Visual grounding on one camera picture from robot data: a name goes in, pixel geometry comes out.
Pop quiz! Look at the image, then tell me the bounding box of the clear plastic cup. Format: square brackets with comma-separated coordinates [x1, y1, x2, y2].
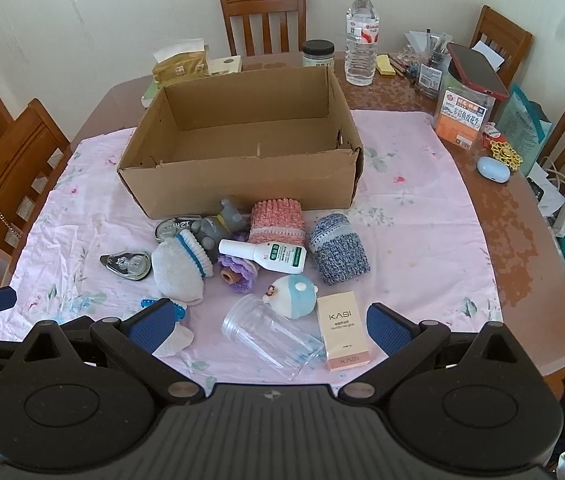
[221, 294, 325, 381]

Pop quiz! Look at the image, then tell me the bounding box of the small red packet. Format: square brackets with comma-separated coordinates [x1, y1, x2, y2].
[482, 122, 508, 148]

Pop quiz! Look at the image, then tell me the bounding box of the clear plastic water bottle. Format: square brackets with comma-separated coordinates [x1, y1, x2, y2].
[345, 0, 380, 86]

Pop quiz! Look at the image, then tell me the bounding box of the light blue earbuds case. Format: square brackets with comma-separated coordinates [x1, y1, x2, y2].
[477, 156, 510, 181]

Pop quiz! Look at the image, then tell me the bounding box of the purple crochet piece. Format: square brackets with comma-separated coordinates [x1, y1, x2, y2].
[217, 230, 263, 295]

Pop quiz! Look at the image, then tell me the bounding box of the green cover book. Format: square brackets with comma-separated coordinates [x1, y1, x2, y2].
[141, 80, 163, 108]

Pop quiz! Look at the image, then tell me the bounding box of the yellow lace ornament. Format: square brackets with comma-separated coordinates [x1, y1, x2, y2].
[489, 140, 524, 171]

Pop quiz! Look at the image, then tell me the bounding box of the pale pink carton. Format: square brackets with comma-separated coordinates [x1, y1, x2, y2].
[315, 292, 373, 373]

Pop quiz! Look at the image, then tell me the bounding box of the grey rubber toy figure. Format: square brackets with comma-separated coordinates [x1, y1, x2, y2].
[192, 199, 248, 253]

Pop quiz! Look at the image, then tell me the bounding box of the brown wooden desktop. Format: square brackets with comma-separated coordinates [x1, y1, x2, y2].
[0, 52, 565, 386]

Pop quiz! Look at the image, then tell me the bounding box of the teal paper bag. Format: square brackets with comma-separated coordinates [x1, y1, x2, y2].
[495, 84, 553, 161]

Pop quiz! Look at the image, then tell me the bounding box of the blue knitted sleeve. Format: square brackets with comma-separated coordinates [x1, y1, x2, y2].
[309, 213, 370, 286]

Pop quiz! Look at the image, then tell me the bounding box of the tan tissue pack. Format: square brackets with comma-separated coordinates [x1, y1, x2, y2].
[151, 39, 210, 86]

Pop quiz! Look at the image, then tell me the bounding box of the white sock blue knit cuff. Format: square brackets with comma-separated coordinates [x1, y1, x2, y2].
[141, 297, 196, 358]

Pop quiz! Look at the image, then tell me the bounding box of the clear pen holder jar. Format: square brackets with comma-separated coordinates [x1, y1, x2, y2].
[415, 30, 455, 100]

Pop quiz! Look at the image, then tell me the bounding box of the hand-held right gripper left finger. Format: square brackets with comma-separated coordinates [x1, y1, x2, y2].
[1, 298, 204, 407]

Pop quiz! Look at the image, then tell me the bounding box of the white cable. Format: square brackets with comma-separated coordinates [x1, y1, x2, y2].
[537, 157, 565, 196]

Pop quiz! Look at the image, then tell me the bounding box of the plastic jar orange label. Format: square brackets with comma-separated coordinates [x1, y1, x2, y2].
[432, 72, 497, 150]

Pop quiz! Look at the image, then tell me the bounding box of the brown cardboard box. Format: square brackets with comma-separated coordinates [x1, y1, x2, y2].
[117, 66, 364, 219]

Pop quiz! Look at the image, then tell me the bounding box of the red smartphone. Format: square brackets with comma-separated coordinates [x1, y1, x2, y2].
[446, 42, 509, 101]

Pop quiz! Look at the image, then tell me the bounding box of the pink knitted sleeve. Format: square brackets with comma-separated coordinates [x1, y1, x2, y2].
[247, 200, 308, 251]

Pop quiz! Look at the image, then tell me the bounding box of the wooden pencil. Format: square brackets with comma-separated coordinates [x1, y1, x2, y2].
[389, 52, 420, 86]

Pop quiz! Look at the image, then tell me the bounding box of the white sock blue stripe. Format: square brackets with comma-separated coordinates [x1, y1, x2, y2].
[151, 230, 216, 306]

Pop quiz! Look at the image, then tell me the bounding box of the glass jar black lid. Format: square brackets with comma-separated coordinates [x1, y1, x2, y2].
[302, 40, 335, 68]

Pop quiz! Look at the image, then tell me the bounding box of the white spray bottle green label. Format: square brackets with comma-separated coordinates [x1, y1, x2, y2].
[218, 239, 308, 275]

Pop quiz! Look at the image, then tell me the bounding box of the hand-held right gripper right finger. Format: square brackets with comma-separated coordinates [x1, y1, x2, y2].
[338, 302, 540, 406]

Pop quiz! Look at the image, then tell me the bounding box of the pink floral tablecloth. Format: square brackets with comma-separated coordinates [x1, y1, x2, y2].
[0, 110, 505, 391]

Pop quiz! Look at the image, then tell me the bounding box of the round blue plush toy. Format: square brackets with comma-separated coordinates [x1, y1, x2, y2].
[262, 275, 319, 320]

